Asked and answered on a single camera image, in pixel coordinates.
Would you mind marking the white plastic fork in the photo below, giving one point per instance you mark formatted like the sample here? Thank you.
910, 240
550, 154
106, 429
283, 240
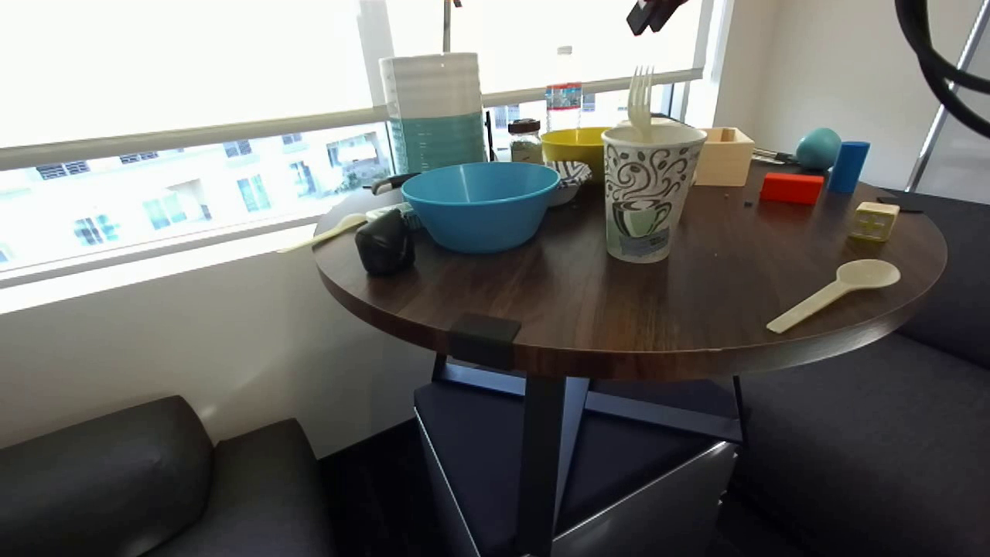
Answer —
638, 96

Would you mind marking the white plastic spoon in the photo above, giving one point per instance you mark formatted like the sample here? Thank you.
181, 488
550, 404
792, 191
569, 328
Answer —
868, 272

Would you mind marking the patterned paper cup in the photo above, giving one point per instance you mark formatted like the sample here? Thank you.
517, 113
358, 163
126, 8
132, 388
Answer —
638, 195

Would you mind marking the clear plastic water bottle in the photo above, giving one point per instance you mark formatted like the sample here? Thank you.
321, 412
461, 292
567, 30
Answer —
564, 96

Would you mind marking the yellow bowl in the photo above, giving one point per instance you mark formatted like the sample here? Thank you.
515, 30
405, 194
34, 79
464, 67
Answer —
574, 142

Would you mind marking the light wooden box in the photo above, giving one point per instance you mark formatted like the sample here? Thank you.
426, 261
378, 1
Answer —
723, 156

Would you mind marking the small glass jar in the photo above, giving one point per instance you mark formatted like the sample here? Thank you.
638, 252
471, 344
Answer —
523, 141

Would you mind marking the patterned white plate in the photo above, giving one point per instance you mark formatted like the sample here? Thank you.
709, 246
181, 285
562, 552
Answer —
574, 181

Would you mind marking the red rectangular block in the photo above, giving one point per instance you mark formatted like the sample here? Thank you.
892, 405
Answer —
792, 188

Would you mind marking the white and teal container stack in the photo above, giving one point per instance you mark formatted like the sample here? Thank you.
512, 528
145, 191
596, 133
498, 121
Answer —
433, 113

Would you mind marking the blue block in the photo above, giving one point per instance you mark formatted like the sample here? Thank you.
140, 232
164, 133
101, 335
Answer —
849, 169

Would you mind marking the blue plastic bowl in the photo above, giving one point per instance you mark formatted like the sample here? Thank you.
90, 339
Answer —
480, 205

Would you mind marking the white and yellow block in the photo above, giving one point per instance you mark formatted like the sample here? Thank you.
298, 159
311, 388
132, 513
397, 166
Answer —
873, 220

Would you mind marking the silver metal pole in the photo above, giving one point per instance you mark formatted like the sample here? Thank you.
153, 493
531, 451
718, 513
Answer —
964, 72

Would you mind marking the black lump-shaped object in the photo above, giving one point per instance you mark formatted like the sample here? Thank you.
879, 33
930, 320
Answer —
383, 247

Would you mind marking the black table edge clamp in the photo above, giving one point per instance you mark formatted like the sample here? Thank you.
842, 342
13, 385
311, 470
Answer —
483, 339

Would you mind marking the light wooden stick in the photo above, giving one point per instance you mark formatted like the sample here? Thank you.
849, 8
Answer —
330, 232

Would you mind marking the dark metal table leg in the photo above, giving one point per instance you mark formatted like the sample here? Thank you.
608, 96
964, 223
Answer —
541, 464

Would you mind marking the grey fabric sofa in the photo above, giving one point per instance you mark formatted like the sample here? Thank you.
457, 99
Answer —
875, 444

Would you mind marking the black leather sofa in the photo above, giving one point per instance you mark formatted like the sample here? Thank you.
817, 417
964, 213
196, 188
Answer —
134, 484

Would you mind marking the white window frame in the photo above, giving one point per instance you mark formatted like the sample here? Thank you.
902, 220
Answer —
205, 133

